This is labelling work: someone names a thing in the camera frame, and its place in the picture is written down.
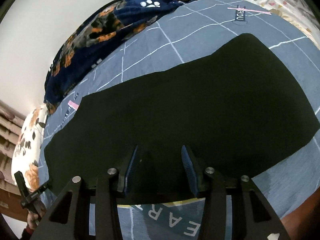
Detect white polka dot cloth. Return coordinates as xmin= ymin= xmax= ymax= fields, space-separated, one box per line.
xmin=244 ymin=0 xmax=320 ymax=43

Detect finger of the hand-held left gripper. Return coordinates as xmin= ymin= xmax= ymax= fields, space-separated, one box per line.
xmin=14 ymin=171 xmax=29 ymax=200

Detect person's left hand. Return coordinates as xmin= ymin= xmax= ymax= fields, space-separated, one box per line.
xmin=27 ymin=204 xmax=47 ymax=228

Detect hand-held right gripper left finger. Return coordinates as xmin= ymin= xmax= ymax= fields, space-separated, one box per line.
xmin=37 ymin=145 xmax=139 ymax=240

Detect white floral pillow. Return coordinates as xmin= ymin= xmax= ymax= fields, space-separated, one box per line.
xmin=11 ymin=105 xmax=48 ymax=193

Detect wooden bed frame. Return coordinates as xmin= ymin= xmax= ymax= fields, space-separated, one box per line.
xmin=0 ymin=180 xmax=320 ymax=240

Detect blue checked bedsheet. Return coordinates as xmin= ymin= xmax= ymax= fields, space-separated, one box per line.
xmin=40 ymin=0 xmax=320 ymax=240

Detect person's left forearm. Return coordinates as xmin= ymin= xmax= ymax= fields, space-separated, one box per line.
xmin=21 ymin=226 xmax=38 ymax=240

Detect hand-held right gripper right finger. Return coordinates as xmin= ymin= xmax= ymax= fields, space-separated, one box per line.
xmin=181 ymin=145 xmax=290 ymax=240

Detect black pants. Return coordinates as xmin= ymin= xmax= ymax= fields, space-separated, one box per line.
xmin=44 ymin=33 xmax=320 ymax=205

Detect navy dog print blanket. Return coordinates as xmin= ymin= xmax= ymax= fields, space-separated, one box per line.
xmin=44 ymin=0 xmax=204 ymax=115

